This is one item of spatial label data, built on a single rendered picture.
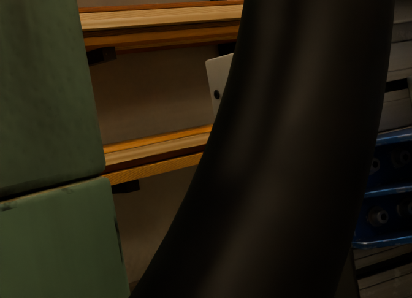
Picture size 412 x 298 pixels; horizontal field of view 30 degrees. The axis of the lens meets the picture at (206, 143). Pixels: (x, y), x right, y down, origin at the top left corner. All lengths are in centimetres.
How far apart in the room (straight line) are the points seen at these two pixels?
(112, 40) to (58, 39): 250
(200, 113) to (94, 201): 339
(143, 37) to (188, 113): 84
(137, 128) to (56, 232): 315
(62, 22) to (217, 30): 284
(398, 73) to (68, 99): 41
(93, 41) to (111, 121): 69
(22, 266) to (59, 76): 8
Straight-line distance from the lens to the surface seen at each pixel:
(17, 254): 31
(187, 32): 306
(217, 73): 72
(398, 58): 69
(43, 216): 32
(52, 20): 33
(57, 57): 33
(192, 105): 369
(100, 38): 280
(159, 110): 356
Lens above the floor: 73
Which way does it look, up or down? 3 degrees down
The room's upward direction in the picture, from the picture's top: 10 degrees counter-clockwise
